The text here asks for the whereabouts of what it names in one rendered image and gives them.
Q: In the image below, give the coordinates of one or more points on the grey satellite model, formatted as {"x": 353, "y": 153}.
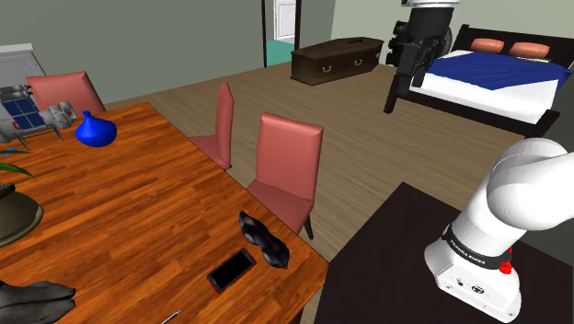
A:
{"x": 27, "y": 112}

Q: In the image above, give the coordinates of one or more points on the potted plant in green pot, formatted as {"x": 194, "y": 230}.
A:
{"x": 18, "y": 215}

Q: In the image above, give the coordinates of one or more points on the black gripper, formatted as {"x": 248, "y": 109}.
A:
{"x": 429, "y": 23}

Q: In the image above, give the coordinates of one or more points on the dark grey lumpy figure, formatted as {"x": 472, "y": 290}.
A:
{"x": 31, "y": 303}

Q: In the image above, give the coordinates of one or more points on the blue vase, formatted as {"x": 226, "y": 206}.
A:
{"x": 95, "y": 132}

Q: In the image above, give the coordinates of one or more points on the dark brown chest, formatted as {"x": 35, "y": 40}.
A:
{"x": 336, "y": 60}

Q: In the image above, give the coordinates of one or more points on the bed with blue blanket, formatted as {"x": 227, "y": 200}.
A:
{"x": 489, "y": 85}

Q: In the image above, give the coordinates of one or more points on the black phone with red edge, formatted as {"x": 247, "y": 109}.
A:
{"x": 231, "y": 271}

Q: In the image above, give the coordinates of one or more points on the brown wooden table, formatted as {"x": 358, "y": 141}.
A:
{"x": 134, "y": 202}

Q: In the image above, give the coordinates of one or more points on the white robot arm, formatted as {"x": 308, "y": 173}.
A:
{"x": 515, "y": 188}

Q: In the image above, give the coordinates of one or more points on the silver pen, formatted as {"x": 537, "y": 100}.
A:
{"x": 172, "y": 317}

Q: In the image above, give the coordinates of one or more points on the black animal figure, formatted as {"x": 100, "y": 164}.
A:
{"x": 264, "y": 240}

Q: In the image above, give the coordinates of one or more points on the white door in dark frame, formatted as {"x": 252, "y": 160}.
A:
{"x": 284, "y": 20}

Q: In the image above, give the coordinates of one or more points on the dark robot stand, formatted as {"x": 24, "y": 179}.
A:
{"x": 385, "y": 269}

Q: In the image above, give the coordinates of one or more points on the pink chair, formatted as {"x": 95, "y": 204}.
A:
{"x": 287, "y": 157}
{"x": 224, "y": 125}
{"x": 63, "y": 92}

